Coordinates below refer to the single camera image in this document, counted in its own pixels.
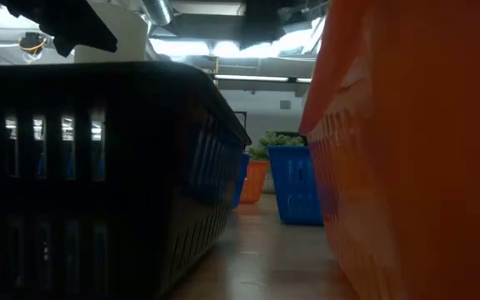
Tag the black slotted plastic basket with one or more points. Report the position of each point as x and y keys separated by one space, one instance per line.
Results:
x=98 y=187

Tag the orange slotted plastic basket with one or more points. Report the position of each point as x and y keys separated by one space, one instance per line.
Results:
x=254 y=183
x=423 y=166

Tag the long ceiling light strip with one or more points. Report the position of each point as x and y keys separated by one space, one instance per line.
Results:
x=250 y=78

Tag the small green potted plant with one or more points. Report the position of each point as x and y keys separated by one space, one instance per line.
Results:
x=281 y=139

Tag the silver ceiling air duct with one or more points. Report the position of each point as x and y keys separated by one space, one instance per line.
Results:
x=156 y=10

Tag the grey wall vent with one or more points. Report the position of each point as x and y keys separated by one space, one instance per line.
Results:
x=285 y=104

